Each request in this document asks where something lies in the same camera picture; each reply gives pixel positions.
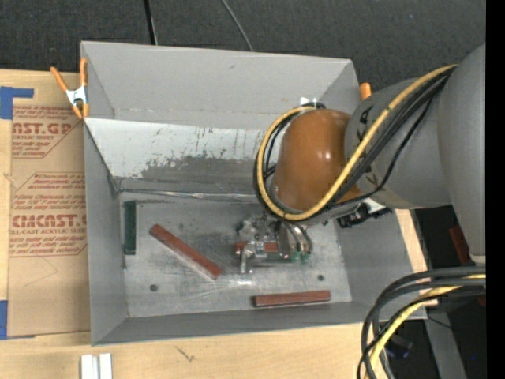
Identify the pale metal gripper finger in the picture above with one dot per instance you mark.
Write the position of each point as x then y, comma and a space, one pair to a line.
248, 226
248, 260

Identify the red-brown flat block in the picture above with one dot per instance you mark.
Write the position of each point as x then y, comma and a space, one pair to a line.
292, 298
185, 251
271, 247

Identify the dark green flat block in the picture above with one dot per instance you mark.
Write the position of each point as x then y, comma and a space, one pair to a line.
129, 227

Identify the grey metal bin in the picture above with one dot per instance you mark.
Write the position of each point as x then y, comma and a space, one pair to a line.
205, 89

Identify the brown cardboard board, red print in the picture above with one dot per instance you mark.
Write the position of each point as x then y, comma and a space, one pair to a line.
43, 227

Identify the black cylinder on white bracket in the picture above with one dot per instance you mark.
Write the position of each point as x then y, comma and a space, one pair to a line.
352, 218

